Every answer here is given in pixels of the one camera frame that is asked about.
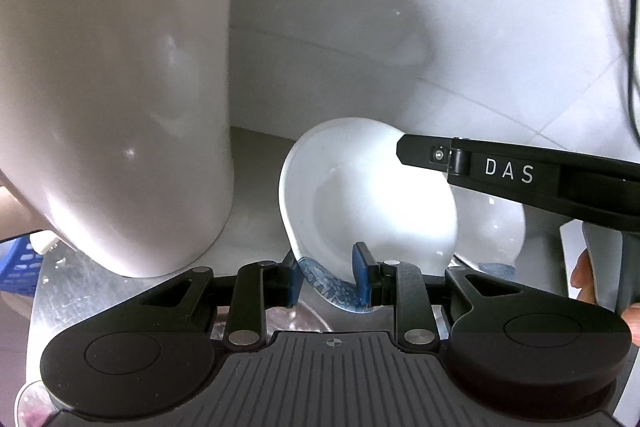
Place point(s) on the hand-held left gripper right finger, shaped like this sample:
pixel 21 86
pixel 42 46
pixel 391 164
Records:
pixel 361 277

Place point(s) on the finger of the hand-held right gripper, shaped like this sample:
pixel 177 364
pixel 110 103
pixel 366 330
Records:
pixel 420 149

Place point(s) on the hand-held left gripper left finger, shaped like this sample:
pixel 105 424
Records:
pixel 295 282

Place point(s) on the white ceramic bowl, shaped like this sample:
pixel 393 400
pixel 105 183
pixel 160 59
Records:
pixel 492 232
pixel 360 202

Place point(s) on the person's right hand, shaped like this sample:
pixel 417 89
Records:
pixel 585 279

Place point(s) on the beige electric kettle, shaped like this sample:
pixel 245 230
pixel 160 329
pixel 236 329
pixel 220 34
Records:
pixel 115 82

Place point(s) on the blue plastic basket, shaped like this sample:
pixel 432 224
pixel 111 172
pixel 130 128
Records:
pixel 17 267

